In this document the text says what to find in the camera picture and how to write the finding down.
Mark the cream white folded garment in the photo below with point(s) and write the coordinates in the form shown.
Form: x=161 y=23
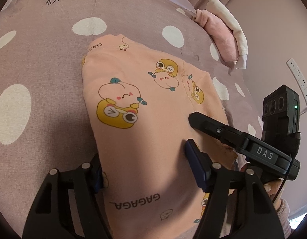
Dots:
x=217 y=8

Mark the white wall power strip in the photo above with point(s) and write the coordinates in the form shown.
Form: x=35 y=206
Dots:
x=302 y=83

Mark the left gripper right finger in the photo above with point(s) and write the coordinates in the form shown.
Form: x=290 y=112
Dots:
x=238 y=205

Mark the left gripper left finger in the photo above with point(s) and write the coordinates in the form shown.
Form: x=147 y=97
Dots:
x=50 y=215

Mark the black camera box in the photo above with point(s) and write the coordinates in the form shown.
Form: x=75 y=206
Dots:
x=281 y=120

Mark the person right hand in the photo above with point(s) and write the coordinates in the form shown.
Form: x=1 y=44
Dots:
x=272 y=189

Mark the pink folded garment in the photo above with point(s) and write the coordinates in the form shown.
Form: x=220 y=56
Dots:
x=222 y=36

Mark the peach cartoon print shirt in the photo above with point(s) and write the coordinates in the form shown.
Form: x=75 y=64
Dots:
x=139 y=101

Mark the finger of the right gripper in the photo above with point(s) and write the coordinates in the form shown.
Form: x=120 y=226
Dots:
x=226 y=134

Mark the mauve polka dot blanket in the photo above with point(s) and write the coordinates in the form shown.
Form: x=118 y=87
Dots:
x=44 y=122

